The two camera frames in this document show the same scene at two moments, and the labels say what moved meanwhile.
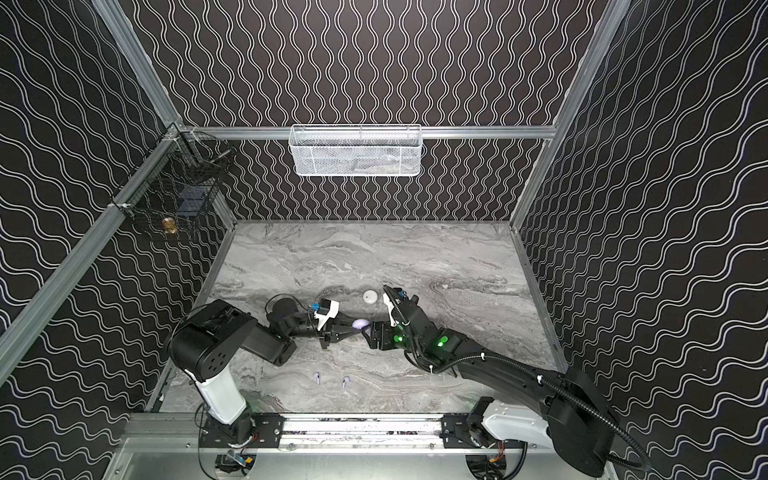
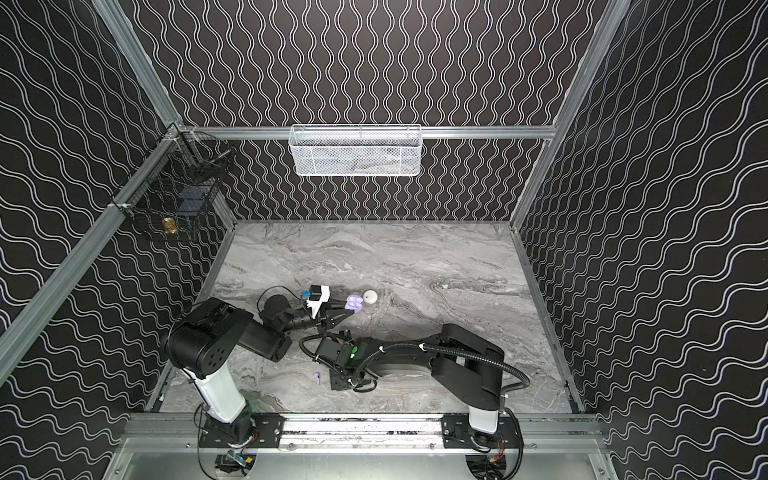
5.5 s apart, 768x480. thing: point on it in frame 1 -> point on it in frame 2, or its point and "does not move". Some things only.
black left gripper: (327, 330) -> (327, 309)
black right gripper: (387, 335) -> (334, 365)
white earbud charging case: (370, 296) does not move
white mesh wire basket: (355, 150) does not move
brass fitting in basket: (169, 225) does not move
